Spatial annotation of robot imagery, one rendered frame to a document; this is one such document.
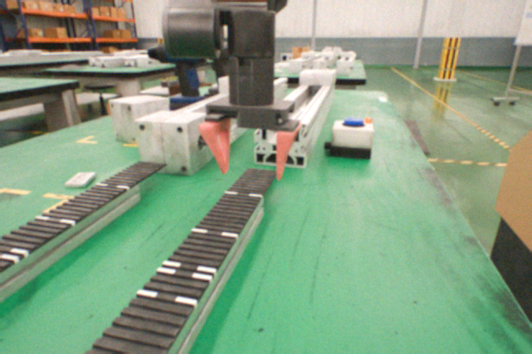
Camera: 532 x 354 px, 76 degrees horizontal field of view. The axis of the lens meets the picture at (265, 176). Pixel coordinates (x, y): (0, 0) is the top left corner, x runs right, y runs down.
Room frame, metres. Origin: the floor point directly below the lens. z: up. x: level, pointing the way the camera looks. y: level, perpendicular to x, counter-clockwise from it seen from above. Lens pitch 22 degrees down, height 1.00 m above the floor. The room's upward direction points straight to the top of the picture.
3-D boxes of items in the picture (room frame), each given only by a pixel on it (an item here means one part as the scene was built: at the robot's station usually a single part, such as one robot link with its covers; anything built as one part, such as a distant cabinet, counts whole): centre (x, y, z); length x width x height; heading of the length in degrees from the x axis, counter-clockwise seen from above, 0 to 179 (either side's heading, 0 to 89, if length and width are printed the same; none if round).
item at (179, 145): (0.61, 0.16, 0.83); 0.12 x 0.09 x 0.10; 76
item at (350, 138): (0.70, -0.17, 0.81); 0.10 x 0.08 x 0.06; 76
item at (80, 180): (0.53, 0.31, 0.78); 0.05 x 0.03 x 0.01; 4
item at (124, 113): (0.81, 0.29, 0.83); 0.11 x 0.10 x 0.10; 55
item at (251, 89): (0.44, 0.02, 0.95); 0.10 x 0.07 x 0.07; 75
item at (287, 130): (0.43, -0.01, 0.88); 0.07 x 0.07 x 0.09; 75
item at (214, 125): (0.44, 0.04, 0.88); 0.07 x 0.07 x 0.09; 75
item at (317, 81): (1.24, -0.19, 0.87); 0.16 x 0.11 x 0.07; 166
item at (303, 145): (1.00, -0.12, 0.82); 0.80 x 0.10 x 0.09; 166
